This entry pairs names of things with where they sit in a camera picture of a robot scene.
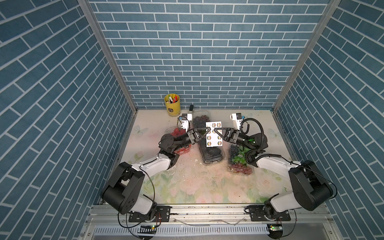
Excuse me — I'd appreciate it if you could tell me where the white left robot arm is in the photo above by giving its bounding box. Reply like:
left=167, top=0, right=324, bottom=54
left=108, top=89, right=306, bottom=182
left=101, top=127, right=211, bottom=220

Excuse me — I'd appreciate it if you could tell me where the clear box of dark grapes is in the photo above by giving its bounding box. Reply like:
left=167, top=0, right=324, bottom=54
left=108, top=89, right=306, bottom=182
left=192, top=111, right=211, bottom=129

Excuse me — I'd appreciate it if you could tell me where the white fruit sticker sheet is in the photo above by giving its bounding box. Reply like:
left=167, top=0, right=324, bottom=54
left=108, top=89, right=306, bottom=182
left=206, top=122, right=223, bottom=148

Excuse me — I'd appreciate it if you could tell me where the clear box of mixed grapes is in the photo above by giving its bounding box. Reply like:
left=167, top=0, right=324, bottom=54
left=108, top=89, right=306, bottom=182
left=228, top=145, right=253, bottom=175

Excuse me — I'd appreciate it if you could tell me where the white perforated cable tray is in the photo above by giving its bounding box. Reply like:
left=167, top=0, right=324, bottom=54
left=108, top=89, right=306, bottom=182
left=94, top=224, right=269, bottom=237

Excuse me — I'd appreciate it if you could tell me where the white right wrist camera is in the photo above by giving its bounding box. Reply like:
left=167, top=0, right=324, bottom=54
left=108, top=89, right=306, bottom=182
left=231, top=113, right=244, bottom=130

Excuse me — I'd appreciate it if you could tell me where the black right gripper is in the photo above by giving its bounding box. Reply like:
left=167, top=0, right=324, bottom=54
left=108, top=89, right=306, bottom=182
left=215, top=131, right=253, bottom=153

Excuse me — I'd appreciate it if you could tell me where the clear box of avocados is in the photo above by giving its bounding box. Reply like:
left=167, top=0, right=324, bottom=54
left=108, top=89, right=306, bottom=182
left=198, top=144, right=225, bottom=165

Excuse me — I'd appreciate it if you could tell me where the clear box of strawberries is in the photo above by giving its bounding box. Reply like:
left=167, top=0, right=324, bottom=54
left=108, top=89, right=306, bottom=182
left=165, top=127, right=192, bottom=155

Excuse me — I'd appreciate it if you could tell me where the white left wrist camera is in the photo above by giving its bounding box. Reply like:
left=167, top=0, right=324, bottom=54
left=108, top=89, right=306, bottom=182
left=178, top=114, right=193, bottom=132

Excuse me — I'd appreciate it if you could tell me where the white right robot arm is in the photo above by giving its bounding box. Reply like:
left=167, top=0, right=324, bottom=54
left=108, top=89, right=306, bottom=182
left=214, top=128, right=338, bottom=216

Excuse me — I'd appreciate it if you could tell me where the black corrugated cable conduit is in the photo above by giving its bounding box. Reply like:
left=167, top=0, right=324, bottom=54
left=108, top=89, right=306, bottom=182
left=239, top=117, right=301, bottom=167

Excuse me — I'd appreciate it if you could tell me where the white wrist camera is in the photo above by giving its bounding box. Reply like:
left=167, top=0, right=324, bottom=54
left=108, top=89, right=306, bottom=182
left=178, top=114, right=193, bottom=132
left=231, top=113, right=244, bottom=130

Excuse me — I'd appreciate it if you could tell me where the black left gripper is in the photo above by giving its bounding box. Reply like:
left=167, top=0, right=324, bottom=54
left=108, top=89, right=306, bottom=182
left=170, top=130, right=209, bottom=154

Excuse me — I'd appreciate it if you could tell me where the metal base rail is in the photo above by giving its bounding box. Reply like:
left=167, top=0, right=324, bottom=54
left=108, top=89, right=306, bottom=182
left=86, top=203, right=328, bottom=226

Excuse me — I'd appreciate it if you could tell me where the yellow pen cup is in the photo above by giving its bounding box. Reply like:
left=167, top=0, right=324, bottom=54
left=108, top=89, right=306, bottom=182
left=164, top=94, right=181, bottom=117

